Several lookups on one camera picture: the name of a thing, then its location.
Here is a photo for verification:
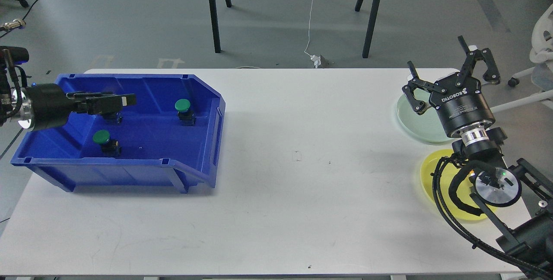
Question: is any white office chair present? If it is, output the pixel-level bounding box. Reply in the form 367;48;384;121
491;6;553;113

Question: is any pale green plate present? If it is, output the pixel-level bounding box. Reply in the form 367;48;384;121
396;94;452;144

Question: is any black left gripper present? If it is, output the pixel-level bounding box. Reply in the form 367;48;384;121
17;83;137;131

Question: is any yellow plate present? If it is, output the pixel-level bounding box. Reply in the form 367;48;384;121
420;149;487;221

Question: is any black tripod legs right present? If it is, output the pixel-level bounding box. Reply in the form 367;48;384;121
354;0;381;59

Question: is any white cable with plug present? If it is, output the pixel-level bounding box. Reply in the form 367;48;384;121
304;0;324;68

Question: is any green push button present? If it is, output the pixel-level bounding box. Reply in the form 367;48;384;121
92;130;122;157
174;99;196;126

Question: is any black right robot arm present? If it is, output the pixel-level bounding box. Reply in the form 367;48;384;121
402;36;553;280

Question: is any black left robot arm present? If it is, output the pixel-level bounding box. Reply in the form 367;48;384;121
0;46;137;131

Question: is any blue plastic bin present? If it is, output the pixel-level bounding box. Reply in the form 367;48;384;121
10;73;225;193

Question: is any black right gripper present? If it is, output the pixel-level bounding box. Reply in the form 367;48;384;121
402;35;502;139

